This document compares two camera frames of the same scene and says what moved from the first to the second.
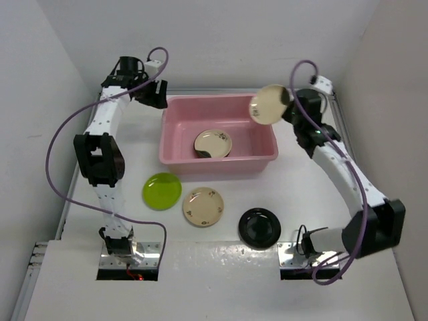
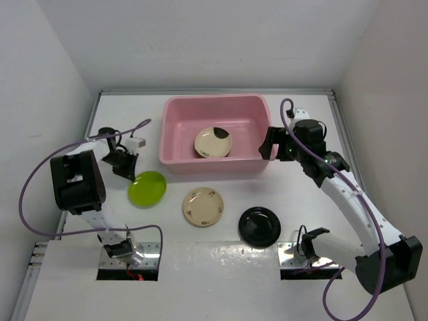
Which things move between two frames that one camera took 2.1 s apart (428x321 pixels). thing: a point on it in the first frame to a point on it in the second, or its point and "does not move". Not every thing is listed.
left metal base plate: [145, 255] does not move
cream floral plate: [203, 206] does not move
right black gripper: [287, 116] to [275, 135]
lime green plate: [162, 191] to [148, 189]
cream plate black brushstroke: [267, 106] to [220, 133]
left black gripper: [157, 99] to [128, 171]
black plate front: [259, 228] does not move
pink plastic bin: [253, 145] does not move
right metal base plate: [289, 258] does not move
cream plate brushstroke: [217, 142] to [204, 153]
